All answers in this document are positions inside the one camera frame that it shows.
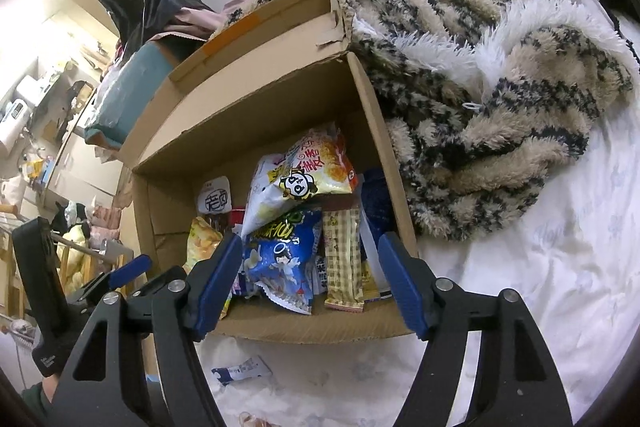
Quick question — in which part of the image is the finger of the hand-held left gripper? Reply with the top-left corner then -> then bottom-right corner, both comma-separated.
75,255 -> 154,306

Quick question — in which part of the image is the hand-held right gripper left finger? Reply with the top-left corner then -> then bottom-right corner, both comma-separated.
47,232 -> 244,427

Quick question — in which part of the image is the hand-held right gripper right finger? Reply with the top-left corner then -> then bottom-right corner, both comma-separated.
377,232 -> 573,427

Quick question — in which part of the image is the blue starred snack packet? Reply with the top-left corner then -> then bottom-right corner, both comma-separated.
360,167 -> 397,258

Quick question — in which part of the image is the cardboard box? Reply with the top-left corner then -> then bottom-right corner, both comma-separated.
120,0 -> 419,346

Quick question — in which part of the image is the person's left forearm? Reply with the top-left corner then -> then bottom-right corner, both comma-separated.
22,374 -> 62,427

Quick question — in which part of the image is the person's left hand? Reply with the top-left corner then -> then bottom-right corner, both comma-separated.
31,307 -> 95,379

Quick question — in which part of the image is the yellow chips packet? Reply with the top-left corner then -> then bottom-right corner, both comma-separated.
182,217 -> 224,276

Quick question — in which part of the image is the beige checked snack packet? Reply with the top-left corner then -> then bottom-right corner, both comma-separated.
322,207 -> 366,312

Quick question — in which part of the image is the wooden rack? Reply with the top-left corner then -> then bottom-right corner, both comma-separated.
0,202 -> 101,308

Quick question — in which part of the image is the dark white label snack packet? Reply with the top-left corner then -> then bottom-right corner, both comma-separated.
197,175 -> 236,233

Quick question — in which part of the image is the small blue white packet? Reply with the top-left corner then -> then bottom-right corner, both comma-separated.
210,355 -> 274,387

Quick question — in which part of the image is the white cabinet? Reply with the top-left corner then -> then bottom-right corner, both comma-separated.
45,127 -> 126,210

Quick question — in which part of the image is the white yellow panda snack packet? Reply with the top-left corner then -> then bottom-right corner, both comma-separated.
241,124 -> 360,238

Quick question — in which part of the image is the white floral bed sheet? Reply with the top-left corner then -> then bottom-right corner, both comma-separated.
200,0 -> 640,427

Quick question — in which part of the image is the white appliance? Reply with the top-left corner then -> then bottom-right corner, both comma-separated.
0,77 -> 37,152

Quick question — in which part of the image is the beige black fuzzy coat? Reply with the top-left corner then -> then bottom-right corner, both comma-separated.
210,0 -> 636,243

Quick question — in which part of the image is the teal pillow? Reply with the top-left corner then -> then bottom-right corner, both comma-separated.
84,42 -> 177,150

